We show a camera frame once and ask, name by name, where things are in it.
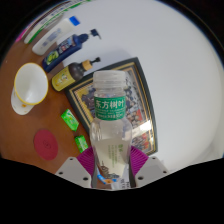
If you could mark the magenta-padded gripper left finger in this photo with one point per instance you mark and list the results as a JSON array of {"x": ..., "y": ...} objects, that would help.
[{"x": 71, "y": 170}]

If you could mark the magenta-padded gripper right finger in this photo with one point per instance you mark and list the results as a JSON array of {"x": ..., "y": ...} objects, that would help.
[{"x": 151, "y": 170}]

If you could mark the clear green-labelled drink bottle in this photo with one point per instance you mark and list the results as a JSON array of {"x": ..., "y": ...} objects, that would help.
[{"x": 110, "y": 133}]

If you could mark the green small packet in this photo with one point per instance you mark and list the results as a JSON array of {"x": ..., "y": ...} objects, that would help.
[
  {"x": 81, "y": 144},
  {"x": 70, "y": 120}
]

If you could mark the flat round red coaster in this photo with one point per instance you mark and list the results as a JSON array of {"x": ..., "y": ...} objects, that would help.
[{"x": 46, "y": 144}]

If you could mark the framed group picture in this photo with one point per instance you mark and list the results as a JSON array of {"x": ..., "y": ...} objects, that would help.
[{"x": 140, "y": 110}]

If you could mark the white yellow-rimmed cup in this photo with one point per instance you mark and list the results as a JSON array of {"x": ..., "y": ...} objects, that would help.
[{"x": 28, "y": 90}]

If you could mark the brown pump bottle yellow label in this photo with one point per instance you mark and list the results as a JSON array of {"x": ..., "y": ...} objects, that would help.
[{"x": 66, "y": 76}]

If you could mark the dark blue pump bottle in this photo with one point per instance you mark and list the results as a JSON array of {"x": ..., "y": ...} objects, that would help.
[{"x": 63, "y": 50}]

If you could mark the white lotion bottle blue cap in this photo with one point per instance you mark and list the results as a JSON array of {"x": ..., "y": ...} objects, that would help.
[{"x": 51, "y": 36}]

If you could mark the pink shuttlecock tube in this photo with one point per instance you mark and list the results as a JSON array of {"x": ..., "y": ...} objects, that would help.
[{"x": 20, "y": 36}]

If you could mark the white blue-green shuttlecock tube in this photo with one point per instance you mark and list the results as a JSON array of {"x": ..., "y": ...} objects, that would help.
[{"x": 50, "y": 20}]

